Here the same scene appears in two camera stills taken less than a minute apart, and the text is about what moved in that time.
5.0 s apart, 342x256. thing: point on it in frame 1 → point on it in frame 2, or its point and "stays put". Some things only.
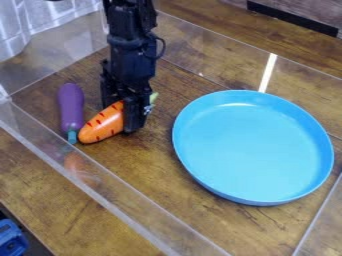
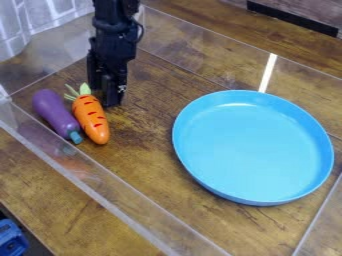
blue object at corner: x=12 y=242 stays put
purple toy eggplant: x=71 y=109 → x=55 y=116
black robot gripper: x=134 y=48 → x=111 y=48
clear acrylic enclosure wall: x=162 y=138 stays put
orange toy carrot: x=106 y=125 → x=90 y=113
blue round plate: x=255 y=148 stays put
